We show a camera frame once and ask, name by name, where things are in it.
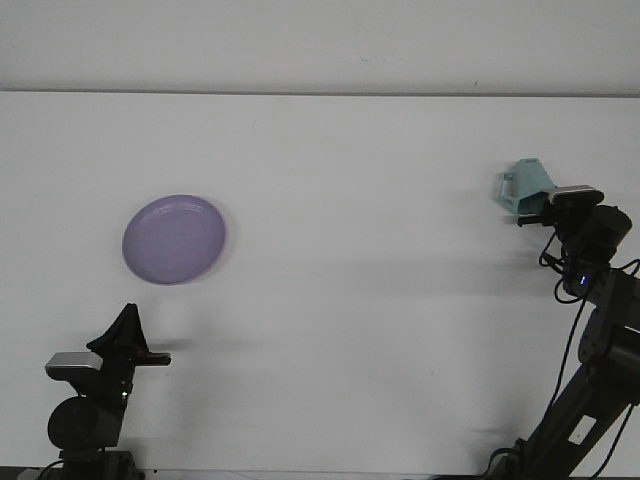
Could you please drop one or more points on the pale purple round plate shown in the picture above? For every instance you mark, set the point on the pale purple round plate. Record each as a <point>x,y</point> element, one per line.
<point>175,240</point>

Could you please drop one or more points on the pale blue hexagonal cup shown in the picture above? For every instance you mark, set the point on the pale blue hexagonal cup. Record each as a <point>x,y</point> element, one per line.
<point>525,180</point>

